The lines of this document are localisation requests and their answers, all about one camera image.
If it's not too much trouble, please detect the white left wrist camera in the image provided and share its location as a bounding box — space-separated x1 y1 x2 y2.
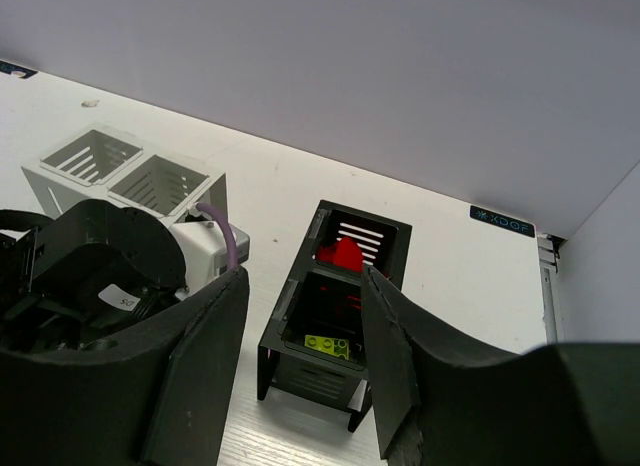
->
169 215 228 294

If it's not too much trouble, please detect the white slotted two-bin container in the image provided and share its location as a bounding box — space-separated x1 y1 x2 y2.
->
22 124 228 227

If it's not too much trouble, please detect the aluminium table rail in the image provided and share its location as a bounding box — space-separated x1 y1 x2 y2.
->
536 233 565 343

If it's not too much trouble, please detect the lime long brick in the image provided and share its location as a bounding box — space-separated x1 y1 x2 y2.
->
304 335 350 360

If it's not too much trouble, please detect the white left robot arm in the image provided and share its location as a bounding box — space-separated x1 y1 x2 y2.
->
1 199 186 354

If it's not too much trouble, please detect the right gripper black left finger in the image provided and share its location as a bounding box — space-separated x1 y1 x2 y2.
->
1 267 249 465

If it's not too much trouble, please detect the dark logo sticker left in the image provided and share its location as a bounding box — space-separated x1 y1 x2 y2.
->
0 60 37 79

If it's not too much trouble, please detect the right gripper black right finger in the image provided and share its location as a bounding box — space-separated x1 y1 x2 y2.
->
361 266 639 465

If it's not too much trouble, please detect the black slotted two-bin container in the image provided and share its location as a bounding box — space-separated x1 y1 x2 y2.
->
257 200 412 431

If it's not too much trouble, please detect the dark logo sticker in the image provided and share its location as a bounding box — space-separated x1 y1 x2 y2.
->
469 205 536 238
0 60 37 79

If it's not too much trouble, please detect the red and lime brick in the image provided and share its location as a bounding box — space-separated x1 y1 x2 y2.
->
316 237 364 273

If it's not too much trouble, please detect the dark logo sticker right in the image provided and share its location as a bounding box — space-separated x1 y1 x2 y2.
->
469 205 536 238

